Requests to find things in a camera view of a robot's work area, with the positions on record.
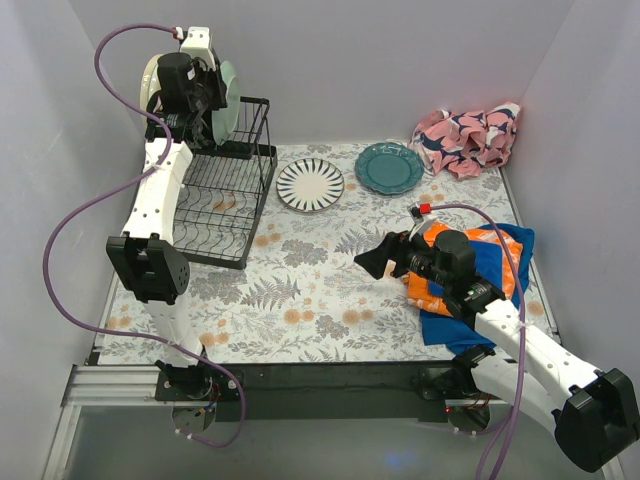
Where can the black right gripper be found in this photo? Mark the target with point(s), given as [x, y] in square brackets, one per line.
[397, 253]

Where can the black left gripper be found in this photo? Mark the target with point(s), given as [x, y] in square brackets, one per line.
[201, 105]

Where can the mint green plate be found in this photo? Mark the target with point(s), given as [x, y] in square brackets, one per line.
[225, 120]

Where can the teal scalloped plate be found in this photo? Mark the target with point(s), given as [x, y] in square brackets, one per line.
[389, 168]

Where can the white blue striped plate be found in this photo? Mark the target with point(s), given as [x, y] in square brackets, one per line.
[310, 185]

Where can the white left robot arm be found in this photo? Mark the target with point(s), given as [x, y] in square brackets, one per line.
[143, 254]

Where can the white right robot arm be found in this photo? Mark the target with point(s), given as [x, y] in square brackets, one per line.
[592, 415]

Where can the orange white cloth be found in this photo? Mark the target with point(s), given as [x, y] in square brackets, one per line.
[491, 262]

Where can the cream round plate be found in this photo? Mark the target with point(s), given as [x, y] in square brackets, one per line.
[149, 82]

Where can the floral table mat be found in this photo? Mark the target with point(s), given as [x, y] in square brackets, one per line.
[302, 298]

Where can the blue cloth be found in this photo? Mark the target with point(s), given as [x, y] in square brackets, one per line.
[456, 336]

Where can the pink navy patterned cloth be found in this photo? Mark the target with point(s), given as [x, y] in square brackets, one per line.
[468, 143]

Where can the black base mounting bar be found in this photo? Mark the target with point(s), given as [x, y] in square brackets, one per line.
[319, 391]

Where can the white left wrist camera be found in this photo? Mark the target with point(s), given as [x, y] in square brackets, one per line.
[197, 42]

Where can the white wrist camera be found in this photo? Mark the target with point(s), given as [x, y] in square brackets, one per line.
[197, 42]
[421, 214]

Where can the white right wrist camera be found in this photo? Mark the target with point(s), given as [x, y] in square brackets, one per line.
[421, 214]

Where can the black wire dish rack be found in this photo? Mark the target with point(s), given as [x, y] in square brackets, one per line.
[225, 191]

